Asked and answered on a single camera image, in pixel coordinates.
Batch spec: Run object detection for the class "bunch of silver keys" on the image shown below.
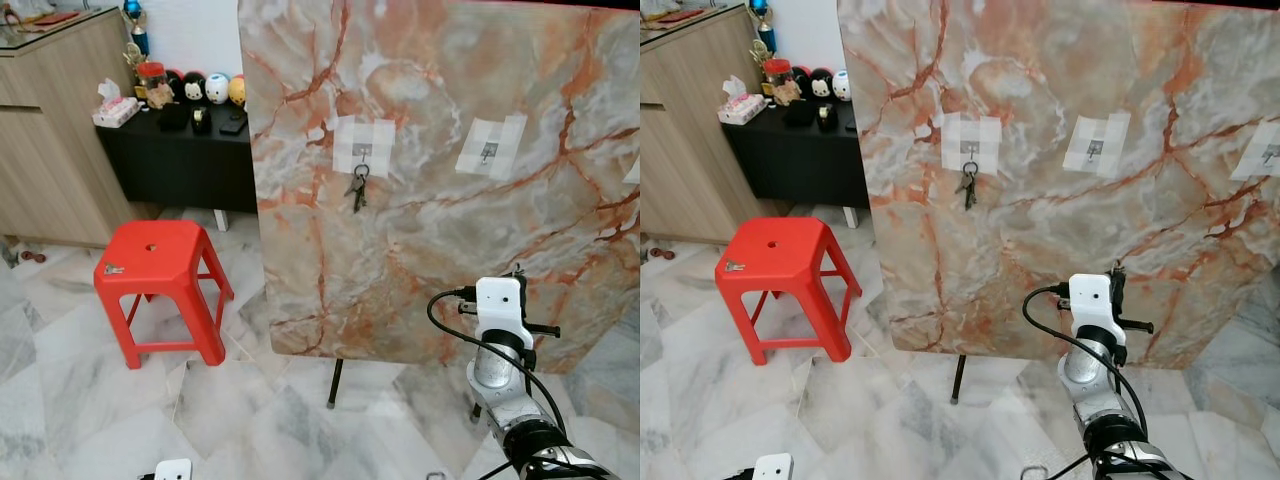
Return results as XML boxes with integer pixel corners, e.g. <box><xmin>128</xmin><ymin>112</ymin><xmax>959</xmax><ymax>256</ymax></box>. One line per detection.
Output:
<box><xmin>955</xmin><ymin>160</ymin><xmax>981</xmax><ymax>211</ymax></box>
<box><xmin>344</xmin><ymin>163</ymin><xmax>371</xmax><ymax>213</ymax></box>

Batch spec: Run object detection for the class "metal hook on white tape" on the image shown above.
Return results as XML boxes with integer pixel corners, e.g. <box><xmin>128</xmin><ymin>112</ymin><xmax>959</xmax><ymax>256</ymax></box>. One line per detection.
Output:
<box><xmin>940</xmin><ymin>112</ymin><xmax>1003</xmax><ymax>176</ymax></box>
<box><xmin>456</xmin><ymin>113</ymin><xmax>528</xmax><ymax>181</ymax></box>
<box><xmin>1062</xmin><ymin>110</ymin><xmax>1131</xmax><ymax>179</ymax></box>
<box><xmin>332</xmin><ymin>115</ymin><xmax>398</xmax><ymax>179</ymax></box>
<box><xmin>1230</xmin><ymin>120</ymin><xmax>1280</xmax><ymax>181</ymax></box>

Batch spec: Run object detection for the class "marble patterned board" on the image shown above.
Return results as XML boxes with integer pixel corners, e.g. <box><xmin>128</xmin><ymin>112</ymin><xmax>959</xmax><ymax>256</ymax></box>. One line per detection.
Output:
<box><xmin>238</xmin><ymin>0</ymin><xmax>641</xmax><ymax>373</ymax></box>
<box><xmin>838</xmin><ymin>0</ymin><xmax>1280</xmax><ymax>371</ymax></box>

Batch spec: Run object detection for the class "light wooden cabinet glass top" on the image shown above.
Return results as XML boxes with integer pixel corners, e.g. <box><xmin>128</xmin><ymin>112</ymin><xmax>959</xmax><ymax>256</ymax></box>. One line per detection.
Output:
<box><xmin>640</xmin><ymin>6</ymin><xmax>781</xmax><ymax>245</ymax></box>
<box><xmin>0</xmin><ymin>8</ymin><xmax>161</xmax><ymax>247</ymax></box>

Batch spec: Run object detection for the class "red plastic stool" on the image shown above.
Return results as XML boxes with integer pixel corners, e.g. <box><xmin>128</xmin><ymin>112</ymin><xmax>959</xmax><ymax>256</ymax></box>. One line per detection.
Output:
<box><xmin>714</xmin><ymin>216</ymin><xmax>863</xmax><ymax>365</ymax></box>
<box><xmin>94</xmin><ymin>219</ymin><xmax>235</xmax><ymax>369</ymax></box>

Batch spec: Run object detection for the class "pink tissue box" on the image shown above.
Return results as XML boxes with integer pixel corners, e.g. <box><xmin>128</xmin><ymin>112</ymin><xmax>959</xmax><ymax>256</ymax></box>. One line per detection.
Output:
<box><xmin>718</xmin><ymin>76</ymin><xmax>769</xmax><ymax>125</ymax></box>
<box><xmin>92</xmin><ymin>78</ymin><xmax>141</xmax><ymax>128</ymax></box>

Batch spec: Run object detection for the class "black low console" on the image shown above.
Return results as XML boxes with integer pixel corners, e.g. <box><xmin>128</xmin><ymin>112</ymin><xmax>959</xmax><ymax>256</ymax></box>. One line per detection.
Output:
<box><xmin>95</xmin><ymin>100</ymin><xmax>259</xmax><ymax>213</ymax></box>
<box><xmin>722</xmin><ymin>98</ymin><xmax>869</xmax><ymax>211</ymax></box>

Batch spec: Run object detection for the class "clear jar red lid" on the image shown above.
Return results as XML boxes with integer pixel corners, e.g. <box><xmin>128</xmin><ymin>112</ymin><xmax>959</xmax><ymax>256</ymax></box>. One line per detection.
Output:
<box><xmin>763</xmin><ymin>60</ymin><xmax>801</xmax><ymax>106</ymax></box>
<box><xmin>137</xmin><ymin>62</ymin><xmax>173</xmax><ymax>109</ymax></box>

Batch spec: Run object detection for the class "gold trophy with blue ball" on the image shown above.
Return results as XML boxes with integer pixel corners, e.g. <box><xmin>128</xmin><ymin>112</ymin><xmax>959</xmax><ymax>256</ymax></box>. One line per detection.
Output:
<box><xmin>122</xmin><ymin>0</ymin><xmax>151</xmax><ymax>59</ymax></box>
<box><xmin>748</xmin><ymin>0</ymin><xmax>778</xmax><ymax>57</ymax></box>

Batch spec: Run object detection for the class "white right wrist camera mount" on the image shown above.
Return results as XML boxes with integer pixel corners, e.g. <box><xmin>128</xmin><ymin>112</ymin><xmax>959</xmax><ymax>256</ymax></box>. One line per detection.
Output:
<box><xmin>475</xmin><ymin>277</ymin><xmax>533</xmax><ymax>346</ymax></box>
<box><xmin>1068</xmin><ymin>273</ymin><xmax>1126</xmax><ymax>343</ymax></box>

